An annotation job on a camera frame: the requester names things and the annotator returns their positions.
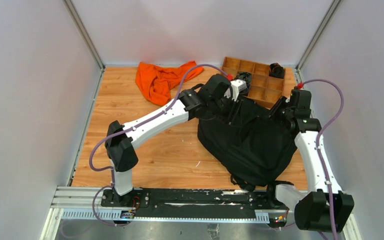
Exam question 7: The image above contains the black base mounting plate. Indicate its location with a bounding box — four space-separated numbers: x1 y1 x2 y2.
99 188 287 220

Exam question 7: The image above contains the black student backpack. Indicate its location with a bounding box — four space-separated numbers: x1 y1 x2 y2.
197 97 297 192

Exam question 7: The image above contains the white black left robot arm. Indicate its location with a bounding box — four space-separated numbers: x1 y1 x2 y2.
102 74 247 207

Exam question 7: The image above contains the orange cloth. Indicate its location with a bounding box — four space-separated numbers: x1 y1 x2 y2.
135 61 197 106

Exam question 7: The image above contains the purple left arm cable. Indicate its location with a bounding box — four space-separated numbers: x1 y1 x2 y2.
89 63 233 228

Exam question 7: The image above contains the wooden compartment tray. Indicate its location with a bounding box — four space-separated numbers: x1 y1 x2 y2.
222 56 286 109

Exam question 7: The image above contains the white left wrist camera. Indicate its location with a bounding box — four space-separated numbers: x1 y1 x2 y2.
229 79 247 101

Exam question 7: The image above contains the aluminium frame rail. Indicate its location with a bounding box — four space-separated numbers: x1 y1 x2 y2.
40 186 353 240

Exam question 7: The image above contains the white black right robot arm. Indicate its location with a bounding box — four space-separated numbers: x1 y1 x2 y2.
265 88 355 234

